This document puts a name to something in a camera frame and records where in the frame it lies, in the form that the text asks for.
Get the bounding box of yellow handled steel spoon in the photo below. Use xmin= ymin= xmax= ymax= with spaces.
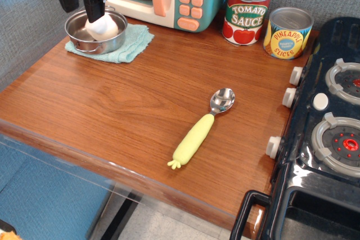
xmin=167 ymin=88 xmax=236 ymax=170

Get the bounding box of pineapple slices can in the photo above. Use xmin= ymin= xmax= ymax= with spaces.
xmin=263 ymin=7 xmax=314 ymax=60

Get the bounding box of tomato sauce can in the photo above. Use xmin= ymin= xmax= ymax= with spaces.
xmin=222 ymin=0 xmax=271 ymax=46

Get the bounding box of white toy mushroom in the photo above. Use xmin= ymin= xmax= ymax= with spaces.
xmin=85 ymin=13 xmax=119 ymax=41

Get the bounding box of steel tiffin pot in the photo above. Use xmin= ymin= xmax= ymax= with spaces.
xmin=65 ymin=9 xmax=128 ymax=55

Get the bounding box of black toy stove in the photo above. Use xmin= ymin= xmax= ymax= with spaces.
xmin=231 ymin=17 xmax=359 ymax=239

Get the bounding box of light green cloth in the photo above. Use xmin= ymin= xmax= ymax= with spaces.
xmin=65 ymin=24 xmax=154 ymax=64

